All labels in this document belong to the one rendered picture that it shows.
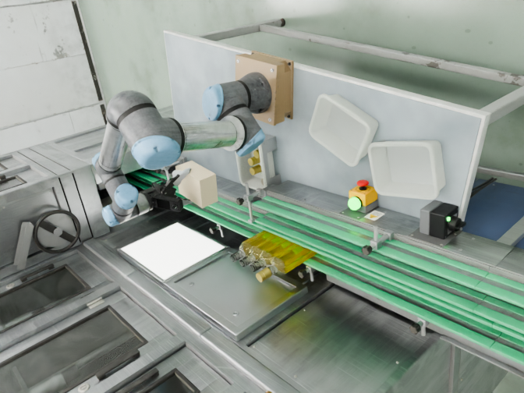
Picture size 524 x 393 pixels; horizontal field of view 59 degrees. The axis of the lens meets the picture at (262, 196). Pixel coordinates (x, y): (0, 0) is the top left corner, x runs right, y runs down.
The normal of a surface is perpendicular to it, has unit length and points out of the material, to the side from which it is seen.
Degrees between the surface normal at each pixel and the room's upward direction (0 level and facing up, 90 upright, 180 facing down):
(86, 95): 90
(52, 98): 89
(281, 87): 90
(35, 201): 90
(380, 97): 0
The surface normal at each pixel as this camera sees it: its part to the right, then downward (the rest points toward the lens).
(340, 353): -0.13, -0.91
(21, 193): 0.66, 0.23
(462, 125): -0.74, 0.36
